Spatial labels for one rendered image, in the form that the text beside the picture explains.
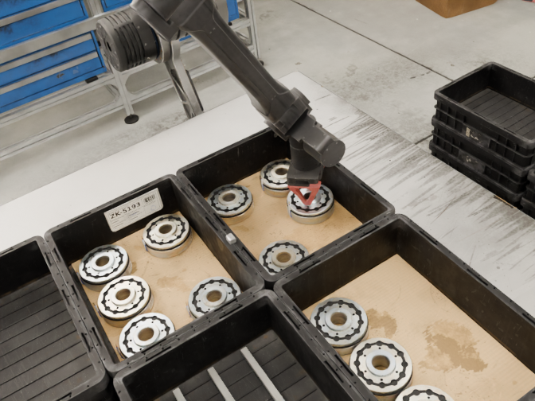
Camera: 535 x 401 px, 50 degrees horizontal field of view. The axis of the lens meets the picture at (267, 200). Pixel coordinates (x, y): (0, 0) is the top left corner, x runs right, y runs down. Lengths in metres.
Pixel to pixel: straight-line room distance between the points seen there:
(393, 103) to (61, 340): 2.28
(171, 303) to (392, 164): 0.74
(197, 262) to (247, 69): 0.46
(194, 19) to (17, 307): 0.73
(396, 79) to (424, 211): 1.88
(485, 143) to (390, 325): 1.06
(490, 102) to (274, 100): 1.34
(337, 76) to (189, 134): 1.67
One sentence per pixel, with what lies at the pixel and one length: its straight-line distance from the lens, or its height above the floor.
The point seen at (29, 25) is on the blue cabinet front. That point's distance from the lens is 2.89.
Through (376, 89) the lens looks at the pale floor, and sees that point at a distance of 3.19.
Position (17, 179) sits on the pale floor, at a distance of 3.11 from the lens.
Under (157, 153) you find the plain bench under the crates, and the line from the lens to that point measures 1.74.
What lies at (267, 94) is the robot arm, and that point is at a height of 1.19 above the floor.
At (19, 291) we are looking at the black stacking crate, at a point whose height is 0.83.
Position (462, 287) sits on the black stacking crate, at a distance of 1.07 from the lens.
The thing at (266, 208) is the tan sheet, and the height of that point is 0.83.
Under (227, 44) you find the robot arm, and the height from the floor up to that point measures 1.32.
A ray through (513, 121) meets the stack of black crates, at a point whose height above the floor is 0.49.
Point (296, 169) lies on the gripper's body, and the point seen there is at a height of 0.96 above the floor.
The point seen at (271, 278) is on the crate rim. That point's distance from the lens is 1.01.
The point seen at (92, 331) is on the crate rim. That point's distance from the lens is 1.03.
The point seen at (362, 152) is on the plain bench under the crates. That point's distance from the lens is 1.62.
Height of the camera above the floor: 1.71
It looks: 43 degrees down
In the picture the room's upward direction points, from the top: 9 degrees counter-clockwise
